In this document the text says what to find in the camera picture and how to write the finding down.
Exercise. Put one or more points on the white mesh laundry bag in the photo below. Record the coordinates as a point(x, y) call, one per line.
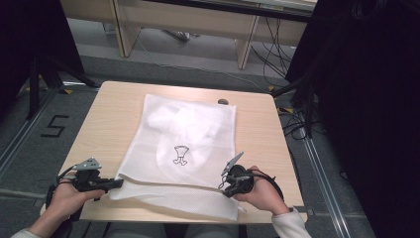
point(198, 165)

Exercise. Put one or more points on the person's right hand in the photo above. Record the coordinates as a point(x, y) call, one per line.
point(264, 195)

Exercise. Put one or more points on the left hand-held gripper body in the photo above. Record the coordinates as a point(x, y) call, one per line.
point(89, 180)

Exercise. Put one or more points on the black tripod stand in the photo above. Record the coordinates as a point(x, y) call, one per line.
point(305, 95)
point(43, 76)

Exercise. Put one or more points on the person's left hand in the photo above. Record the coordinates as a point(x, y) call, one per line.
point(71, 201)

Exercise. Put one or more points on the white garment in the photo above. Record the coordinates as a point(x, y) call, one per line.
point(185, 124)

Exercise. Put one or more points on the light wooden desk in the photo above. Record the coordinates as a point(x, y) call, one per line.
point(185, 16)

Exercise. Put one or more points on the black curtain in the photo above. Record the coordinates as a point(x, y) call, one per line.
point(29, 39)
point(369, 115)

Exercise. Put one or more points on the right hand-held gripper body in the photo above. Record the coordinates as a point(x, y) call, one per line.
point(242, 180)

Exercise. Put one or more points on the person's legs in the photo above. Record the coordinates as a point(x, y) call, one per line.
point(185, 231)

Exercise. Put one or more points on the metal floor rail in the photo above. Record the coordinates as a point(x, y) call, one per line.
point(23, 132)
point(325, 185)

